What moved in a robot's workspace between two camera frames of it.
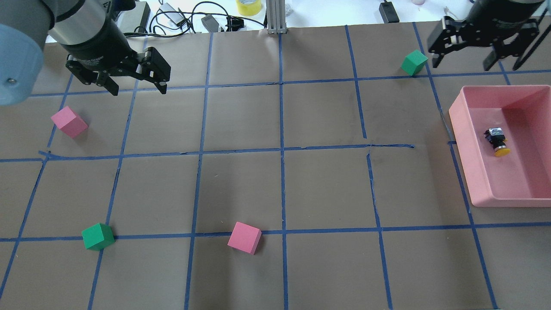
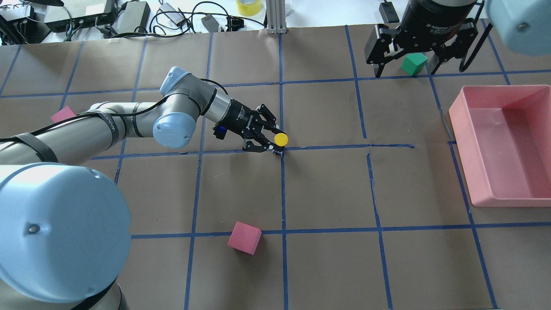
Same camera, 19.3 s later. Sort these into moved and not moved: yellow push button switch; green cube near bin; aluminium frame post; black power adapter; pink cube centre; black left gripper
Moved: yellow push button switch; black left gripper
Not moved: pink cube centre; green cube near bin; black power adapter; aluminium frame post
